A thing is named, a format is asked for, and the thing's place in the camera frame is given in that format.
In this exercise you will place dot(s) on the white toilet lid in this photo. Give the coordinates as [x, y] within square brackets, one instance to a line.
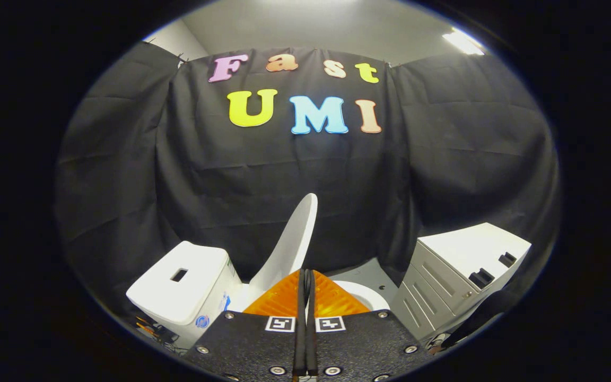
[292, 244]

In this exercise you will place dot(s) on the person's leg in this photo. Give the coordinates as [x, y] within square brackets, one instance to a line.
[483, 313]

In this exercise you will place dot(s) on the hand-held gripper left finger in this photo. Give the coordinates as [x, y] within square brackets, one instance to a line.
[252, 345]

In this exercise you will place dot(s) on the white and black sneaker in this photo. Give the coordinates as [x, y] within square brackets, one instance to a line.
[437, 344]

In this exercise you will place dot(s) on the black backdrop cloth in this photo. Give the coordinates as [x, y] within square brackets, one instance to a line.
[295, 170]

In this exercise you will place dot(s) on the white toilet with tank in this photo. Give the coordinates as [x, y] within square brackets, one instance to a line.
[178, 286]

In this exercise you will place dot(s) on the small ceiling light panel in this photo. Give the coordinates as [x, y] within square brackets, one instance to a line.
[463, 42]

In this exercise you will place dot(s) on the white drawer cabinet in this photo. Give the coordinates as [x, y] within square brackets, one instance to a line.
[464, 249]

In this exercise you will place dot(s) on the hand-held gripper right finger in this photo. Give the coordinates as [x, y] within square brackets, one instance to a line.
[358, 345]

